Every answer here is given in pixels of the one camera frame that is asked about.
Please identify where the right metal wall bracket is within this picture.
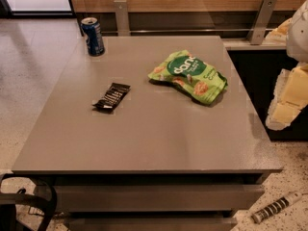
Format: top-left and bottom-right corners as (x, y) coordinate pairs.
(247, 0), (277, 45)

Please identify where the striped white tube on floor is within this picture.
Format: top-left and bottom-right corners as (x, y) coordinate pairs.
(251, 192), (303, 224)

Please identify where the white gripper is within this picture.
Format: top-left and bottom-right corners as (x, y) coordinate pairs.
(265, 0), (308, 131)

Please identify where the grey table with drawers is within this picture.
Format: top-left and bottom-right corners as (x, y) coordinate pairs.
(13, 37), (282, 231)

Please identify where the black candy bar wrapper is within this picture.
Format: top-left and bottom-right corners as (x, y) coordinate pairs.
(93, 83), (130, 113)

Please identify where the black chair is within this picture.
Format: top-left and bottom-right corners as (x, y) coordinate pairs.
(0, 173), (58, 231)

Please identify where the green snack bag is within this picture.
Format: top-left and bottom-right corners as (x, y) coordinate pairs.
(148, 50), (228, 105)

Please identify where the blue pepsi can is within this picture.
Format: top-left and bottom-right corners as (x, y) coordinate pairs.
(81, 17), (105, 56)

